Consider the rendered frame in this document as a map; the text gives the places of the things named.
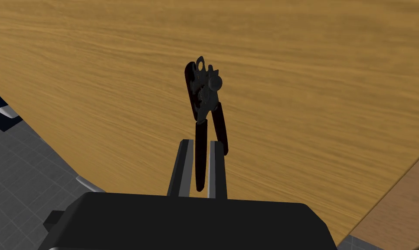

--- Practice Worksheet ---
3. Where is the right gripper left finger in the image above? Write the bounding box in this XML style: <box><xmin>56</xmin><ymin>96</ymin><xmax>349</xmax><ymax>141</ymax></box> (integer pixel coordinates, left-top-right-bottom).
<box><xmin>167</xmin><ymin>139</ymin><xmax>194</xmax><ymax>198</ymax></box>

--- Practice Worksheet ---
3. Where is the black can opener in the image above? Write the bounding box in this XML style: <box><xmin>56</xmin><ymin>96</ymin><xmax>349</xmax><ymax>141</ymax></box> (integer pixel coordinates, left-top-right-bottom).
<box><xmin>184</xmin><ymin>55</ymin><xmax>229</xmax><ymax>193</ymax></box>

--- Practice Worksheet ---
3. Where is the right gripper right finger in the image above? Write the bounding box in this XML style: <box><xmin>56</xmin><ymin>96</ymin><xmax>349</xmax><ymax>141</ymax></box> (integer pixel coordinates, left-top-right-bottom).
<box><xmin>207</xmin><ymin>140</ymin><xmax>228</xmax><ymax>200</ymax></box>

